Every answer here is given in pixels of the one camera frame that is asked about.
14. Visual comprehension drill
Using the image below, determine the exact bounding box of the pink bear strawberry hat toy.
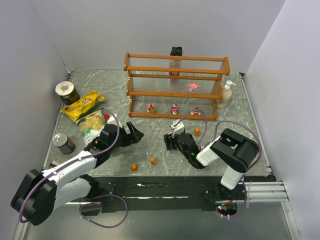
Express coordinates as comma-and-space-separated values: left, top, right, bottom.
170, 104, 178, 115

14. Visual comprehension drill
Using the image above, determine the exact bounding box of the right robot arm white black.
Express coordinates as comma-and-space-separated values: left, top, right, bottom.
163, 128, 260, 198

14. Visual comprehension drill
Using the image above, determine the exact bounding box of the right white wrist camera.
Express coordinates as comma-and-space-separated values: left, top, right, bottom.
170, 119, 185, 137

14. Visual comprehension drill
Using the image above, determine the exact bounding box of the green Chuba chips bag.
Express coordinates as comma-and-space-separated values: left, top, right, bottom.
75, 109, 105, 146

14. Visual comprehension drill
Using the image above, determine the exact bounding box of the small electronics board with leds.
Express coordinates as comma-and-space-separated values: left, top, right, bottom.
215, 200, 239, 221

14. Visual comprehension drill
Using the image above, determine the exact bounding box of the orange bear toy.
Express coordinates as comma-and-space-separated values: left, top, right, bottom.
150, 157, 157, 165
193, 127, 201, 136
131, 163, 138, 172

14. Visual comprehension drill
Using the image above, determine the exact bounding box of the dark soda can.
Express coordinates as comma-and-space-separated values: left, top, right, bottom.
51, 132, 76, 155

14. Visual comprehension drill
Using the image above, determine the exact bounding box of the brown chocolate bar wrapper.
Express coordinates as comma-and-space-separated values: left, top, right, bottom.
49, 160, 61, 168

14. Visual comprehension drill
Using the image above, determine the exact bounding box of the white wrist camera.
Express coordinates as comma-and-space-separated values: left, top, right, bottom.
170, 119, 185, 137
102, 110, 123, 128

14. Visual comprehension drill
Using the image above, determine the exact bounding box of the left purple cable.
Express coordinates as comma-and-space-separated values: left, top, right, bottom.
18, 108, 120, 224

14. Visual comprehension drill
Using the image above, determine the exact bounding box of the orange bear toy right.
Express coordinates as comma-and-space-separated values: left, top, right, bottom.
193, 127, 201, 136

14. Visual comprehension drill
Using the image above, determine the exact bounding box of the beige lotion pump bottle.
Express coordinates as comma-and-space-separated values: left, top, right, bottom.
216, 80, 236, 109

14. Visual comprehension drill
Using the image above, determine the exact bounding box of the orange bear toy middle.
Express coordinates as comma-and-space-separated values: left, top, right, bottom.
150, 157, 157, 165

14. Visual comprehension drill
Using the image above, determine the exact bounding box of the yellow chips bag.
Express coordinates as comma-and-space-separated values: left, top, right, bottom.
60, 90, 105, 122

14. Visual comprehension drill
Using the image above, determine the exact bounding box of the black paper cup white lid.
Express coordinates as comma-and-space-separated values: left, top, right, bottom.
55, 81, 80, 105

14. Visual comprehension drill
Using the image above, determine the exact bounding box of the pink bear blue glasses toy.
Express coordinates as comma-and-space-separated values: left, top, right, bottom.
188, 82, 200, 93

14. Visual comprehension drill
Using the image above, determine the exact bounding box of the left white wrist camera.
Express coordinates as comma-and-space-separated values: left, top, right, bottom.
102, 110, 123, 128

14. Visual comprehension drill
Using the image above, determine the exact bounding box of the orange wooden shelf rack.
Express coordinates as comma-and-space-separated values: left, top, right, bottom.
123, 52, 231, 120

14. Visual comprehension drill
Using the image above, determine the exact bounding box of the purple cable loop front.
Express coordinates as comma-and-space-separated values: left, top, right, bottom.
79, 194, 129, 229

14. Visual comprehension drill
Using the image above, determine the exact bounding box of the purple spray can black cap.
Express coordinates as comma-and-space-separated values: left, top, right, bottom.
168, 46, 183, 85

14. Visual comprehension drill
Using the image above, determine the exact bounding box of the orange bear toy front left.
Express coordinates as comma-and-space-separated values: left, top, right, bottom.
131, 163, 138, 172

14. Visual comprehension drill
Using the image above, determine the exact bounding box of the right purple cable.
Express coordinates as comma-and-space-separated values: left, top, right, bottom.
178, 108, 263, 218

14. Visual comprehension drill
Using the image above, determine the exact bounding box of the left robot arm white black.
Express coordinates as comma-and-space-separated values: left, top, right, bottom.
10, 121, 144, 226

